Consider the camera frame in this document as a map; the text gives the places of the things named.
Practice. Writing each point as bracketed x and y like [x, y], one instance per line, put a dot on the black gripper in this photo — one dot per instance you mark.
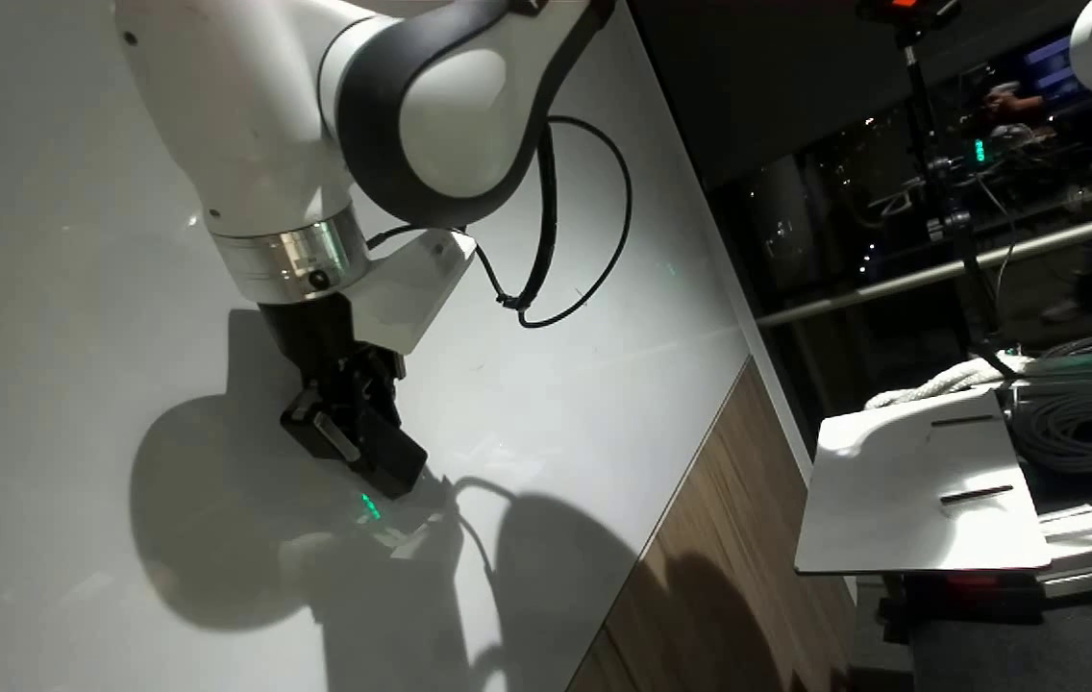
[315, 336]

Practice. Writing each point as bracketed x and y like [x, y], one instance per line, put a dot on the black felt whiteboard duster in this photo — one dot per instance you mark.
[382, 461]

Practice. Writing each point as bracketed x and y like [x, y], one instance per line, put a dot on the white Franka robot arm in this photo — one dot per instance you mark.
[250, 117]

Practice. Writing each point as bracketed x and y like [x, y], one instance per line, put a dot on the large white whiteboard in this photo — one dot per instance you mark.
[84, 541]

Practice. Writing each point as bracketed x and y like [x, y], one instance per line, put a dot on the white table at right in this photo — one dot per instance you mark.
[942, 525]

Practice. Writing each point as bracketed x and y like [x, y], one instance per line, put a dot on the grey metal railing bar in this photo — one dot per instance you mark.
[956, 268]

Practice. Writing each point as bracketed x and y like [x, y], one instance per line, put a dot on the black tripod stand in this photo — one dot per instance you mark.
[949, 205]

